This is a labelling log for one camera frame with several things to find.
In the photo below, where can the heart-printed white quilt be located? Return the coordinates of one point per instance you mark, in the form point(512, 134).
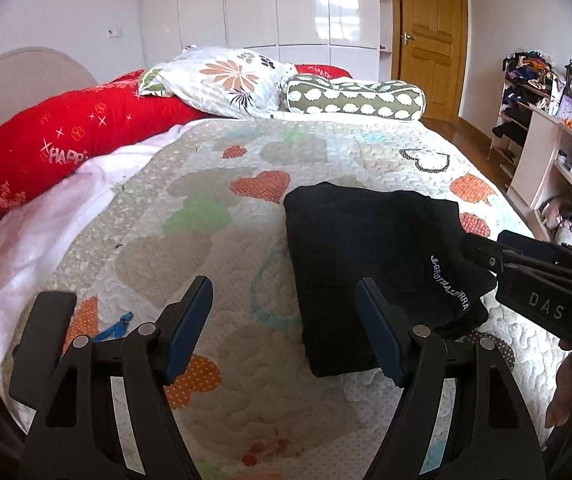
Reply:
point(176, 260)

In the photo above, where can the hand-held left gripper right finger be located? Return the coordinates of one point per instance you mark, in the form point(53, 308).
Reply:
point(381, 330)

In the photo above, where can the long red pillow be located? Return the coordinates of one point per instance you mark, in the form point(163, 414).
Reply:
point(66, 140)

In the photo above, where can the small red pillow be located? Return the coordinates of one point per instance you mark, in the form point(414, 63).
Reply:
point(323, 71)

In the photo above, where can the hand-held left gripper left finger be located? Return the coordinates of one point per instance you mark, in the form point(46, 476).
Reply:
point(191, 325)

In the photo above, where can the black pants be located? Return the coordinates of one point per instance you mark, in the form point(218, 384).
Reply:
point(356, 250)

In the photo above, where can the glossy white wardrobe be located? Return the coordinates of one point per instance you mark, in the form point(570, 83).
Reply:
point(251, 5)

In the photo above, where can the pile of clothes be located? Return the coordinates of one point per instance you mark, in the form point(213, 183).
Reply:
point(533, 67)

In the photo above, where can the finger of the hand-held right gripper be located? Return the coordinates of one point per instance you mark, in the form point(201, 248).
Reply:
point(521, 241)
point(486, 252)

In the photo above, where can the floral white pillow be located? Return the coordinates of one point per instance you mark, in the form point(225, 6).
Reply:
point(221, 80)

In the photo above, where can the white wall socket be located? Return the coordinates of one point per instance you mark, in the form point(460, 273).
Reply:
point(113, 33)

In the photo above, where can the wooden door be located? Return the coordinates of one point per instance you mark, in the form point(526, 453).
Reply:
point(431, 60)

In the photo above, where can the plush toy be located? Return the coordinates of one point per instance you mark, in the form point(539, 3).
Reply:
point(563, 220)

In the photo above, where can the small purple clock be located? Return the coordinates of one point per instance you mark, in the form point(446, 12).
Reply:
point(569, 108)

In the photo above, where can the blue ribbon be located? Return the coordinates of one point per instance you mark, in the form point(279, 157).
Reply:
point(113, 329)

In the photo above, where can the green patterned bolster pillow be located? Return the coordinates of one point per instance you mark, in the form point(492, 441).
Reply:
point(356, 97)

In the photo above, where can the white bed sheet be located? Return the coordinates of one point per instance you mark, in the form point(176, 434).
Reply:
point(26, 245)

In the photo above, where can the pale pink shelf cabinet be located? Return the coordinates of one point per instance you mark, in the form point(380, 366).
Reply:
point(536, 160)

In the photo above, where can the rounded beige headboard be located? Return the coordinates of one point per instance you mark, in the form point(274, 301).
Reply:
point(26, 72)

